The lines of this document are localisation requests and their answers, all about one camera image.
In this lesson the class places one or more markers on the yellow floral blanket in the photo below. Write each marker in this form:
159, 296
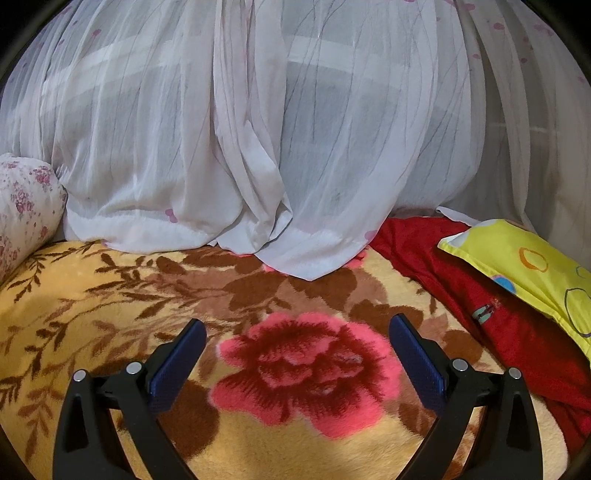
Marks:
115, 314

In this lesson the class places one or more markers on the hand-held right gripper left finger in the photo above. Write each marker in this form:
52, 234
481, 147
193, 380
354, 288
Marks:
178, 369

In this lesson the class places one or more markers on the red blanket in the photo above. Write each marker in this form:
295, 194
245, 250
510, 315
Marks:
508, 332

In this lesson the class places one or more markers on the yellow patterned pillow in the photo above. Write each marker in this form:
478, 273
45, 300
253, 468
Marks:
535, 267

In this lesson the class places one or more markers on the pink floral white pillow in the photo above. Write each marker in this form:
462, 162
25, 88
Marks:
27, 203

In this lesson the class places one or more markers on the white sheer curtain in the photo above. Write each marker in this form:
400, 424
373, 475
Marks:
277, 115

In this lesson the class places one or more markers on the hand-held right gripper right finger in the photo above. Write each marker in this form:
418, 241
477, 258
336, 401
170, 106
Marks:
418, 364

